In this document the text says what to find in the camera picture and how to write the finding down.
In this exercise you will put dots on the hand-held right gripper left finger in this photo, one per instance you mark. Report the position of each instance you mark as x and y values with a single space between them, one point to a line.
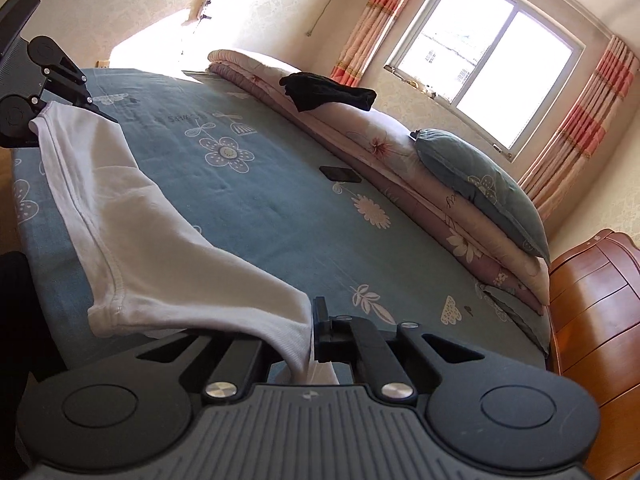
235 365

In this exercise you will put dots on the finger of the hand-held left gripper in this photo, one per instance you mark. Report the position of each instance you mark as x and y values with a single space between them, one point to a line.
70 80

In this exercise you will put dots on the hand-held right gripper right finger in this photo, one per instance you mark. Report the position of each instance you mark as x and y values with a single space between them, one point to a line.
325 342

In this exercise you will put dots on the white printed t-shirt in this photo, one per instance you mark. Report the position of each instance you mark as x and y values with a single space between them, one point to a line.
150 240

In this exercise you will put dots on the blue floral bed sheet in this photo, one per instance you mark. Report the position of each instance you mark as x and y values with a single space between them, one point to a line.
280 210

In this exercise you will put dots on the white power strip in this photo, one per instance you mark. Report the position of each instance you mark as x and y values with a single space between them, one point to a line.
205 7

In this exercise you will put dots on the black phone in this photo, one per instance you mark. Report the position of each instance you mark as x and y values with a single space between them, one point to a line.
340 174

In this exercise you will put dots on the flat blue-grey pillow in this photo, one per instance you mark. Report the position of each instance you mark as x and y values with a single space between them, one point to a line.
515 315

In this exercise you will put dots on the folded pink floral quilt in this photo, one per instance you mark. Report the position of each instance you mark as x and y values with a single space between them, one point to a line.
400 160

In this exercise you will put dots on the plump blue-grey pillow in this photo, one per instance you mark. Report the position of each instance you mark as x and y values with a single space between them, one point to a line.
475 180

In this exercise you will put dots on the black garment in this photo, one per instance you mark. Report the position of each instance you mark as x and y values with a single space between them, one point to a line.
325 91

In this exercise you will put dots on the wooden headboard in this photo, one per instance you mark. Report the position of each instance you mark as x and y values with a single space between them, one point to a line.
595 320

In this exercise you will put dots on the pink striped curtain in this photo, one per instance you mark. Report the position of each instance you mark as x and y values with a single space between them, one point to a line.
585 125
375 25

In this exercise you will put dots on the window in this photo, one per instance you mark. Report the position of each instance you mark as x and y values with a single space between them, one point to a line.
480 50

